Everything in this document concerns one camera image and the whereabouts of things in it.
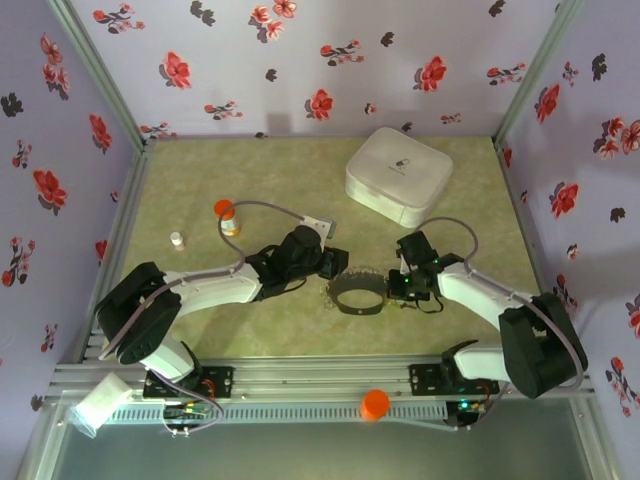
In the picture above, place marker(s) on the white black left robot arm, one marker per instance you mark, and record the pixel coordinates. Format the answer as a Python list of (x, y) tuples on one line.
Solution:
[(210, 290)]

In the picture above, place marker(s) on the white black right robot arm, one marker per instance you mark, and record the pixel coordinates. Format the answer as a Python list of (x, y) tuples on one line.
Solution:
[(480, 295)]

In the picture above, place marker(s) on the orange capped pill bottle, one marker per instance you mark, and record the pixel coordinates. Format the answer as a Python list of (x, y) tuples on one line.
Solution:
[(229, 220)]

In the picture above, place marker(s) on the white zippered pill case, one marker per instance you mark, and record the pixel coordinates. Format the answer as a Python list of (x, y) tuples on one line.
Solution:
[(400, 170)]

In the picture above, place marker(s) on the small white pink bottle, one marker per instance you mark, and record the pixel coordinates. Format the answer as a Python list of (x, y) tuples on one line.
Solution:
[(177, 241)]

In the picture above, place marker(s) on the loose orange bottle cap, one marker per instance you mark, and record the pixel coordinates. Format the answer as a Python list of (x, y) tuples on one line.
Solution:
[(375, 405)]

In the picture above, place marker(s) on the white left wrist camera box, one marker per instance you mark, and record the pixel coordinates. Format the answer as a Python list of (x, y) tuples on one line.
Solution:
[(320, 225)]

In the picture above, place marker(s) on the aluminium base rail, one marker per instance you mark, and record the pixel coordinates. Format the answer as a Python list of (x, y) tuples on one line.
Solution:
[(325, 375)]

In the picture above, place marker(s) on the aluminium side rail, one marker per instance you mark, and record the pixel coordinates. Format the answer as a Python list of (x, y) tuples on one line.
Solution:
[(125, 225), (536, 250)]

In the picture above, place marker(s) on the aluminium frame post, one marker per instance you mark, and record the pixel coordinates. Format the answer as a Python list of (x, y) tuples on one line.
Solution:
[(534, 75), (102, 75)]

